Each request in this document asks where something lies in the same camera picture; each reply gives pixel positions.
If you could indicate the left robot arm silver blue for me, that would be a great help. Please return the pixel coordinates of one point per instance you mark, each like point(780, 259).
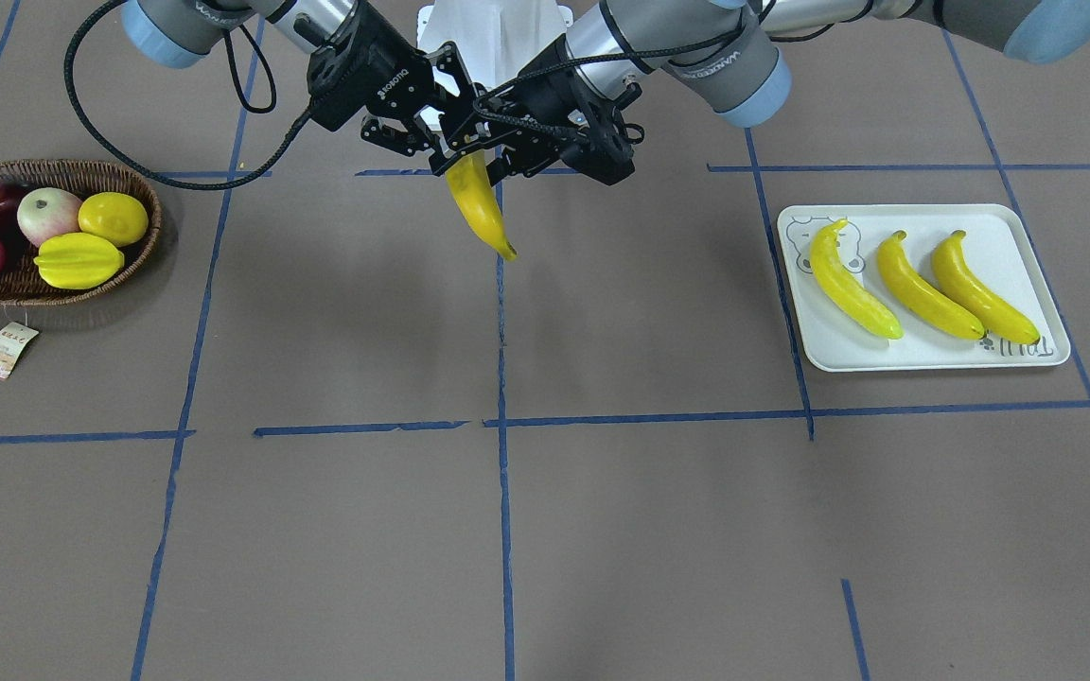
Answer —
point(730, 52)

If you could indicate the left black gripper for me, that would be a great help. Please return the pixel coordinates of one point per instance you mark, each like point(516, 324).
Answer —
point(547, 97)

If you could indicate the woven brown basket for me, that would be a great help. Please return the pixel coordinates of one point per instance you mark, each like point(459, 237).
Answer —
point(20, 283)

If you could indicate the yellow lemon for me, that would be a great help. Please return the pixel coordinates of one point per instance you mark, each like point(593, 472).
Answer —
point(117, 217)

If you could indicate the yellow starfruit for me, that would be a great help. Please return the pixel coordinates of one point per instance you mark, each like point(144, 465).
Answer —
point(78, 261)

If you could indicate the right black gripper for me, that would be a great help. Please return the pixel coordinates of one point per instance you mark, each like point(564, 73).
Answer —
point(384, 71)

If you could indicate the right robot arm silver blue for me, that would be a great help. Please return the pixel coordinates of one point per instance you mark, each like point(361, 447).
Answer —
point(178, 34)

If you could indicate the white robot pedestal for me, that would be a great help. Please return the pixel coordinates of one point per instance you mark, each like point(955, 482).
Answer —
point(495, 39)

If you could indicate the paper price tag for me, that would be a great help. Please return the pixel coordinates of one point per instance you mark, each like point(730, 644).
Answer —
point(14, 339)

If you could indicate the yellow banana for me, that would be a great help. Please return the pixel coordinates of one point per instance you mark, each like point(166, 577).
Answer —
point(834, 279)
point(959, 283)
point(469, 185)
point(906, 284)

